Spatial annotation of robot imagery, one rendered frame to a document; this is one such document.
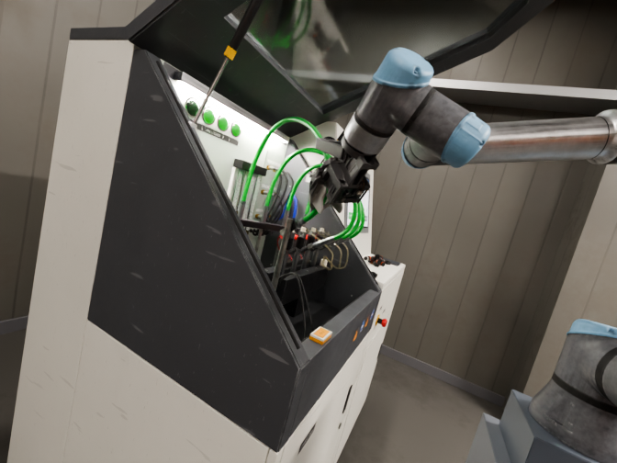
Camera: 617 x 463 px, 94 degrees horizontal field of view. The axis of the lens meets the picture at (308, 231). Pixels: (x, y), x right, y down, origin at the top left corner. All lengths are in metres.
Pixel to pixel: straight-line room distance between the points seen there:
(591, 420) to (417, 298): 2.10
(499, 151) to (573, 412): 0.51
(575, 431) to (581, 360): 0.13
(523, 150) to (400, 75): 0.30
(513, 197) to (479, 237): 0.40
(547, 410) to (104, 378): 0.97
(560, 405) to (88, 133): 1.20
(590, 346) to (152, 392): 0.87
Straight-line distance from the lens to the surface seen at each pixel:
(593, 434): 0.81
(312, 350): 0.58
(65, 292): 1.01
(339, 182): 0.55
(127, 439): 0.91
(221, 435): 0.68
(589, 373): 0.78
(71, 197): 0.98
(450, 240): 2.74
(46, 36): 2.33
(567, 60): 3.14
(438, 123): 0.48
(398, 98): 0.48
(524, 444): 0.82
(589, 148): 0.72
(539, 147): 0.68
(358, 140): 0.52
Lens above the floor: 1.22
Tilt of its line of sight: 6 degrees down
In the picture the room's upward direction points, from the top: 14 degrees clockwise
